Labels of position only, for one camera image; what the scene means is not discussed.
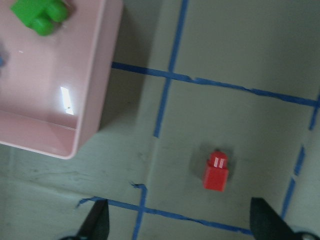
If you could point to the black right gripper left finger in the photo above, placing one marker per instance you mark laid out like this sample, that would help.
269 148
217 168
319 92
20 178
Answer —
96 225

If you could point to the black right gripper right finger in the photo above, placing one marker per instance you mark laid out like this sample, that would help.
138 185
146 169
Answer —
266 224

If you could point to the red toy block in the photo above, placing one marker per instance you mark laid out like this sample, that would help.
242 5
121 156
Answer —
216 172

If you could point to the green toy block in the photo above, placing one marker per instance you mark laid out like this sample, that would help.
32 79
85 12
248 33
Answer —
40 15

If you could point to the pink plastic box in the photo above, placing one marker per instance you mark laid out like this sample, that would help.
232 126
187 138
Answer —
52 88

